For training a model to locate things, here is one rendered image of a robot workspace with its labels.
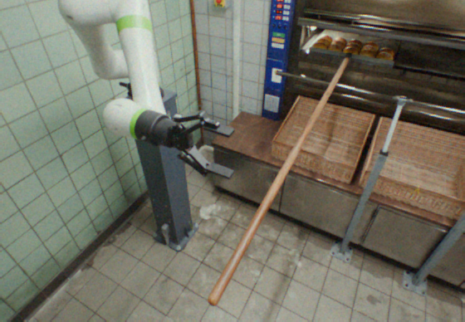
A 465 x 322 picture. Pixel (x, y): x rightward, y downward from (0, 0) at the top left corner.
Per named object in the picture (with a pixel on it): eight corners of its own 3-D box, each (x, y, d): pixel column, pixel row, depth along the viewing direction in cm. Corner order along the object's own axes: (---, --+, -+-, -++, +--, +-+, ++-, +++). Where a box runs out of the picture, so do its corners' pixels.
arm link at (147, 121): (135, 148, 81) (129, 121, 76) (163, 127, 89) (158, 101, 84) (153, 155, 79) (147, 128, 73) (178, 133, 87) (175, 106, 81)
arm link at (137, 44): (110, 36, 98) (137, 22, 94) (134, 48, 108) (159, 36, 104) (128, 141, 93) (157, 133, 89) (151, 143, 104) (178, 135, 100)
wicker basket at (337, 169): (293, 124, 243) (298, 94, 226) (364, 145, 221) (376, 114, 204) (269, 157, 210) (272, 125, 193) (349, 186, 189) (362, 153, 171)
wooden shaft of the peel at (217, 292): (216, 309, 77) (215, 304, 75) (206, 304, 78) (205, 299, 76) (348, 62, 192) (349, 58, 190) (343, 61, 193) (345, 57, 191)
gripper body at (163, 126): (168, 111, 80) (198, 120, 77) (173, 136, 85) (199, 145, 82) (150, 125, 75) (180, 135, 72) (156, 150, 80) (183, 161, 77)
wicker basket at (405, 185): (368, 146, 220) (379, 114, 203) (457, 171, 200) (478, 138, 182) (356, 188, 187) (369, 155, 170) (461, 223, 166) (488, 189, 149)
